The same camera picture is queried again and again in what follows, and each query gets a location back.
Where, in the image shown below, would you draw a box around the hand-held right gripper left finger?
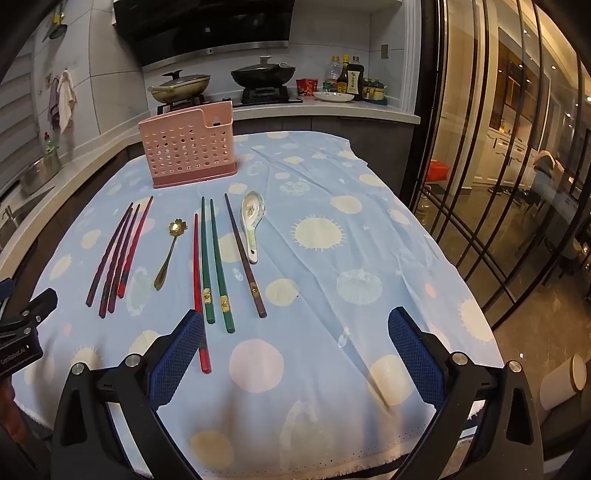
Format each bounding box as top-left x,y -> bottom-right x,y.
50,309 -> 206,480

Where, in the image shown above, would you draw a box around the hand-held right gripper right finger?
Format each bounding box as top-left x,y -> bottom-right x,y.
388,307 -> 546,480

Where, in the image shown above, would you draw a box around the green chopstick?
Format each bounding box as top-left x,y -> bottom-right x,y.
200,196 -> 216,325
210,198 -> 236,334

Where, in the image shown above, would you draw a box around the brown chopstick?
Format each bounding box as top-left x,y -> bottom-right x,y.
224,193 -> 267,319

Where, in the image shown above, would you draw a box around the pink perforated utensil holder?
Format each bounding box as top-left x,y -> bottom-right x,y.
139,102 -> 238,189

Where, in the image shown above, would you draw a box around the blue spotted tablecloth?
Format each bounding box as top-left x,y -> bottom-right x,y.
11,131 -> 506,480

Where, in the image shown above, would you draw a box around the steel pot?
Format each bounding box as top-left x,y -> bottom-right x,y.
18,148 -> 63,195

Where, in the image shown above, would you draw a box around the gold flower spoon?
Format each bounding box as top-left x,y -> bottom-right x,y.
154,219 -> 182,291

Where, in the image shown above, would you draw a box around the white trash bin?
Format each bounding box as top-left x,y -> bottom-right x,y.
539,353 -> 588,411

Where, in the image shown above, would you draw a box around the white ceramic soup spoon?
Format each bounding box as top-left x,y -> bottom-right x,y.
240,191 -> 266,264

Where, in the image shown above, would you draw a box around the window blinds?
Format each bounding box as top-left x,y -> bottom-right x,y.
0,46 -> 51,195

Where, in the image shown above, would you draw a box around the purple hanging towel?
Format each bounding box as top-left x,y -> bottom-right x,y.
47,78 -> 61,130

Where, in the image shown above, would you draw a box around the white hanging towel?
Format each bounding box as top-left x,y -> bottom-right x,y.
58,69 -> 78,134

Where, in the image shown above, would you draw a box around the glass sliding door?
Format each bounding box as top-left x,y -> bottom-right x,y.
413,0 -> 591,328

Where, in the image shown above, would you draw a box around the cream pan with glass lid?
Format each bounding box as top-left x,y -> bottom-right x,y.
148,69 -> 212,104

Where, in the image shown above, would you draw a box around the seasoning jar set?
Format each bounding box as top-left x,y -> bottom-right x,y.
362,78 -> 387,102

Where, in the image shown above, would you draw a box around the black gas stove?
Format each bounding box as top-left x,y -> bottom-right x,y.
156,85 -> 305,114

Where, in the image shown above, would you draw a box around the dark soy sauce bottle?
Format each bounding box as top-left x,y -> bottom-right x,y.
347,56 -> 365,100

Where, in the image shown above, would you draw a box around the black wok with glass lid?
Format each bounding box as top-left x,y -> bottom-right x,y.
230,56 -> 296,88

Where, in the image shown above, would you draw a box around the yellow cap sauce bottle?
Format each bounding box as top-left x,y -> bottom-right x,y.
336,54 -> 351,95

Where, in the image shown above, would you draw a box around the black range hood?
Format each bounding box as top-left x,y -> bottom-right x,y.
113,0 -> 296,68

